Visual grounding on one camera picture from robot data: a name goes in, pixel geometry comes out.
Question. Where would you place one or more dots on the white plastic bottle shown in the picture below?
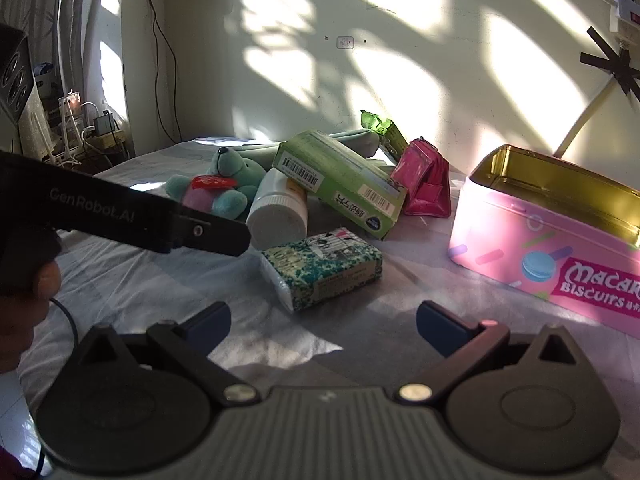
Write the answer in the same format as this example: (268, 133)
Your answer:
(275, 220)

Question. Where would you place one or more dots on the black charger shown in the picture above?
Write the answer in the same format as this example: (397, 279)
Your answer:
(105, 122)

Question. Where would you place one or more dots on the wall sticker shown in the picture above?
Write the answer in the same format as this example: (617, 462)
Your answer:
(345, 42)

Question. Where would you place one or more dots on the green snack packet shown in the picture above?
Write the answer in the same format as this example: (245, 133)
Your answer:
(372, 121)

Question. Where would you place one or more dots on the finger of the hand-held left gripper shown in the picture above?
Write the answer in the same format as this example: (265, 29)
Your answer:
(215, 234)

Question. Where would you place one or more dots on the black tape cross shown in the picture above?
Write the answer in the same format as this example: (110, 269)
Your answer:
(617, 62)

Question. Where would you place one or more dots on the grey-green fabric pouch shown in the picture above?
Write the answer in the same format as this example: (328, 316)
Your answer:
(360, 140)

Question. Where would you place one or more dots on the pink wallet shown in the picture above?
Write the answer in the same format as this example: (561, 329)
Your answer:
(425, 180)

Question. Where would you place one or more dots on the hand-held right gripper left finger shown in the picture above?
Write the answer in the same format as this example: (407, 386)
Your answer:
(210, 321)

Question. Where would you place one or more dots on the teal plush toy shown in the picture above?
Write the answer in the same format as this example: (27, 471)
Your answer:
(235, 170)

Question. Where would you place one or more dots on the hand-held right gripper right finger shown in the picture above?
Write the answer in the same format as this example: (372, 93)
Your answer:
(440, 322)

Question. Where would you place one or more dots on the pink biscuit tin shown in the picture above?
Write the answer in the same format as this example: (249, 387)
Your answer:
(500, 230)

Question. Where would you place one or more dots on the green cardboard box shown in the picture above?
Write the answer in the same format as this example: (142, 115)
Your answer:
(340, 175)

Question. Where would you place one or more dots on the green patterned tissue pack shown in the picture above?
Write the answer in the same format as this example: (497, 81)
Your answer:
(325, 270)

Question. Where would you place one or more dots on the person's left hand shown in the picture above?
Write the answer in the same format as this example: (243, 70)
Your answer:
(25, 310)

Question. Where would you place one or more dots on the yellow power strip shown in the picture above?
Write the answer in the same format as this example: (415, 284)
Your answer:
(107, 140)

